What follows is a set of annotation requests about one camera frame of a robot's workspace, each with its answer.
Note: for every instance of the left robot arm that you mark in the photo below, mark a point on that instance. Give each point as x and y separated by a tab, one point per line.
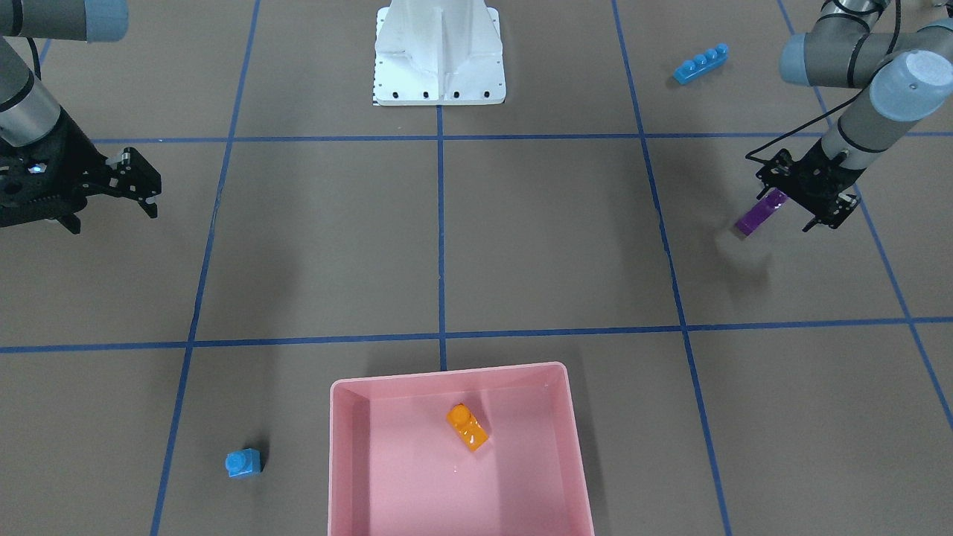
899	79

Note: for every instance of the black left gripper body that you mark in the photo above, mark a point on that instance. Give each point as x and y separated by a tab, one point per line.
821	173

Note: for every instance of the pink plastic box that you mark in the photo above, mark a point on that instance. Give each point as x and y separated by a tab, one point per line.
396	467

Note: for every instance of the orange block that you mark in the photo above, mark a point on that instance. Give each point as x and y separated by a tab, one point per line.
467	427

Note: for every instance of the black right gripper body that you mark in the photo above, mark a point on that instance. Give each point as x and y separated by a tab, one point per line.
74	151

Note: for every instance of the purple block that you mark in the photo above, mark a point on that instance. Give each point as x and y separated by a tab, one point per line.
767	203

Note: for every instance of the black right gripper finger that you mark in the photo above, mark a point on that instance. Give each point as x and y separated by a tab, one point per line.
132	176

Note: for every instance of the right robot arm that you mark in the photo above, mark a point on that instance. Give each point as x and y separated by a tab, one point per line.
29	109

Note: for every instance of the long blue block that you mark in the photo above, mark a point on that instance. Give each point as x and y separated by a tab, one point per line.
701	64

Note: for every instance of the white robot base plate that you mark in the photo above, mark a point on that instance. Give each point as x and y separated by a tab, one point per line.
438	53

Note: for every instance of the small blue block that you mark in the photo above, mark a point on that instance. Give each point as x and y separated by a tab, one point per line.
243	463

